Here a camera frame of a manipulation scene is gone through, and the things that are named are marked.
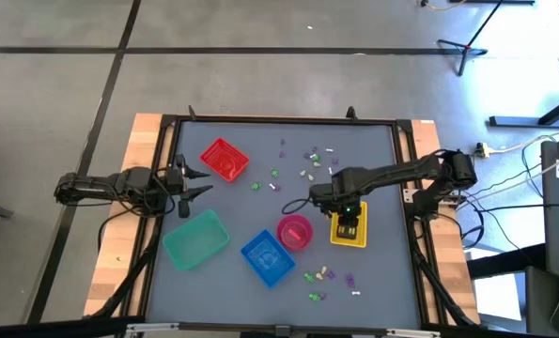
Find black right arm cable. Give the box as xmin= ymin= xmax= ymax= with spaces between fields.
xmin=281 ymin=196 xmax=316 ymax=216

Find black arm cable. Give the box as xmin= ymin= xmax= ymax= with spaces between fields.
xmin=281 ymin=196 xmax=316 ymax=216
xmin=96 ymin=206 xmax=142 ymax=254

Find teal plastic bin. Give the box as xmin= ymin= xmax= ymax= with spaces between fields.
xmin=162 ymin=208 xmax=231 ymax=272

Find red plastic basket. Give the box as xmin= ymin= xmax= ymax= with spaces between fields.
xmin=198 ymin=137 xmax=251 ymax=183

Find blue plastic basket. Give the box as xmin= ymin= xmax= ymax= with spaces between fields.
xmin=240 ymin=228 xmax=297 ymax=289

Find black desk leg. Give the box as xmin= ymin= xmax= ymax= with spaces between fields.
xmin=489 ymin=91 xmax=559 ymax=129
xmin=466 ymin=243 xmax=548 ymax=281

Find black floor cable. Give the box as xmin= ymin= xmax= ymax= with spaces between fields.
xmin=457 ymin=135 xmax=557 ymax=250

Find pink plastic bowl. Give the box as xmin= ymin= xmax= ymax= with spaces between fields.
xmin=276 ymin=214 xmax=315 ymax=253

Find black table frame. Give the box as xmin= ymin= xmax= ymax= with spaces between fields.
xmin=85 ymin=105 xmax=480 ymax=338

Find dark grey equipment box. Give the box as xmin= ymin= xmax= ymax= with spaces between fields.
xmin=524 ymin=266 xmax=559 ymax=338

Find white power cable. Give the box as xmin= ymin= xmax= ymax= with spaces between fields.
xmin=489 ymin=124 xmax=559 ymax=155

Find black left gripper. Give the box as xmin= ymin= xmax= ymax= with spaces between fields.
xmin=165 ymin=153 xmax=214 ymax=220

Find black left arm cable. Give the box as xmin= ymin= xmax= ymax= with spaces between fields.
xmin=96 ymin=206 xmax=142 ymax=254

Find yellow plastic basket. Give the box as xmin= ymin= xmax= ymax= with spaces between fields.
xmin=329 ymin=200 xmax=368 ymax=249

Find black tripod stand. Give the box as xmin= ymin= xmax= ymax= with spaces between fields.
xmin=436 ymin=0 xmax=505 ymax=78

